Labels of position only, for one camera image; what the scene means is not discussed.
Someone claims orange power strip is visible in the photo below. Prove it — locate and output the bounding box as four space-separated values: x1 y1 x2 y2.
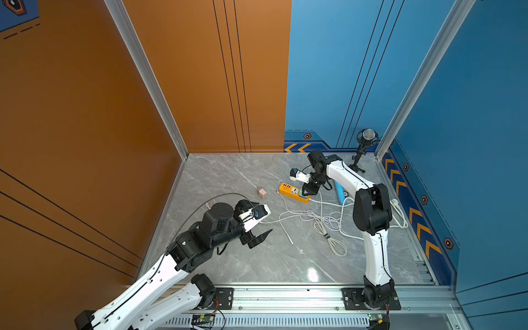
279 183 310 203

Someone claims white usb cable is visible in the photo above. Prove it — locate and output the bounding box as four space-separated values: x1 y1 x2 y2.
261 197 356 246

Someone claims pink charger cube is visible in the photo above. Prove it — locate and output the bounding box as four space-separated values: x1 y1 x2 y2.
257 188 268 199

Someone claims beige cable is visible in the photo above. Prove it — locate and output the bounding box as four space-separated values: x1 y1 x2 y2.
313 220 348 257

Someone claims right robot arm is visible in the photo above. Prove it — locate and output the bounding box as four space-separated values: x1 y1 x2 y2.
290 150 395 309

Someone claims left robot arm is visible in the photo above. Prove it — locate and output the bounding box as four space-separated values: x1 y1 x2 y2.
74 199 271 329

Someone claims blue microphone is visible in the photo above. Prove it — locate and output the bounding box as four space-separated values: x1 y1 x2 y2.
335 181 347 205

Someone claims left green circuit board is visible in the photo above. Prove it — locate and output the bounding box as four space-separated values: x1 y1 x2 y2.
191 313 216 327

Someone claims green circuit board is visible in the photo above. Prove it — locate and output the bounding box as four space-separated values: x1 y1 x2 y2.
368 313 390 325
191 313 216 327

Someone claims right green circuit board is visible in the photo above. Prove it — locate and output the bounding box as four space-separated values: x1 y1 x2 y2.
368 313 390 325

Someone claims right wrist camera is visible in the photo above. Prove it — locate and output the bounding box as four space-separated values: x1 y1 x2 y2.
290 168 311 184

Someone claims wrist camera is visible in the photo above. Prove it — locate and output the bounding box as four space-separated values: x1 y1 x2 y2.
290 168 311 184
239 204 271 232

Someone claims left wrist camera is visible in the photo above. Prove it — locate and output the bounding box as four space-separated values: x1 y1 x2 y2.
239 204 271 232

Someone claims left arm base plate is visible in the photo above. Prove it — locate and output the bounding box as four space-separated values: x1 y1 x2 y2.
192 287 235 311

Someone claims white power strip cord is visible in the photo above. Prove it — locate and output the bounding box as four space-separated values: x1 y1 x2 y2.
309 194 409 241

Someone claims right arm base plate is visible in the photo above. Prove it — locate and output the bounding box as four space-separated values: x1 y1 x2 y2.
341 287 402 312

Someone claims aluminium front rail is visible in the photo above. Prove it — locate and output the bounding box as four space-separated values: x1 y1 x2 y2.
217 284 462 314

